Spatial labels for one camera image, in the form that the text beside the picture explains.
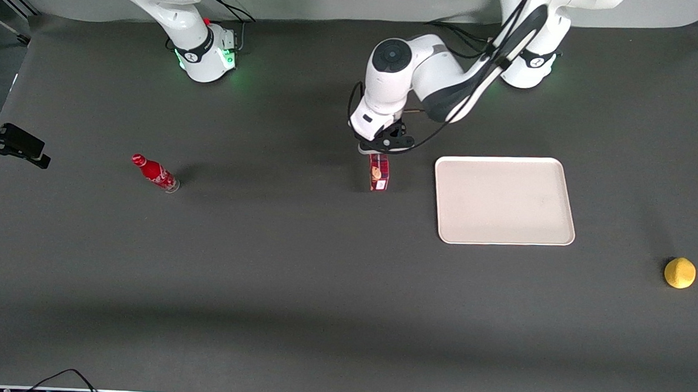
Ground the red cola bottle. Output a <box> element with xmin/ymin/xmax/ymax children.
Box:
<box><xmin>129</xmin><ymin>153</ymin><xmax>182</xmax><ymax>194</ymax></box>

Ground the yellow lemon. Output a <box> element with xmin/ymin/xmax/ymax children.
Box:
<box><xmin>663</xmin><ymin>257</ymin><xmax>697</xmax><ymax>290</ymax></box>

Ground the white rectangular tray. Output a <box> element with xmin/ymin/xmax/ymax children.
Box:
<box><xmin>431</xmin><ymin>152</ymin><xmax>579</xmax><ymax>250</ymax></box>

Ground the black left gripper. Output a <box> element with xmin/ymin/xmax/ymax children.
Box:
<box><xmin>360</xmin><ymin>120</ymin><xmax>416</xmax><ymax>157</ymax></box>

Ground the black clamp device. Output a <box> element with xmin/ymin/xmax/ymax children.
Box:
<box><xmin>0</xmin><ymin>113</ymin><xmax>53</xmax><ymax>170</ymax></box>

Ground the red cookie box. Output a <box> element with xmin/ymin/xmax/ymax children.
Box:
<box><xmin>367</xmin><ymin>153</ymin><xmax>391</xmax><ymax>192</ymax></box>

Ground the black arm base cable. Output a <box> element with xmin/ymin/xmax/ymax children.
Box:
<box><xmin>429</xmin><ymin>21</ymin><xmax>494</xmax><ymax>58</ymax></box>
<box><xmin>204</xmin><ymin>0</ymin><xmax>257</xmax><ymax>52</ymax></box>

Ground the black cable loop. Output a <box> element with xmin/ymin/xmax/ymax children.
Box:
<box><xmin>22</xmin><ymin>366</ymin><xmax>102</xmax><ymax>392</ymax></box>

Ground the black right arm base cable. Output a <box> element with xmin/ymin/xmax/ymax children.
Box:
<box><xmin>204</xmin><ymin>0</ymin><xmax>257</xmax><ymax>52</ymax></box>

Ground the black left arm base cable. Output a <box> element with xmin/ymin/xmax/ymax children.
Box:
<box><xmin>429</xmin><ymin>21</ymin><xmax>494</xmax><ymax>58</ymax></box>

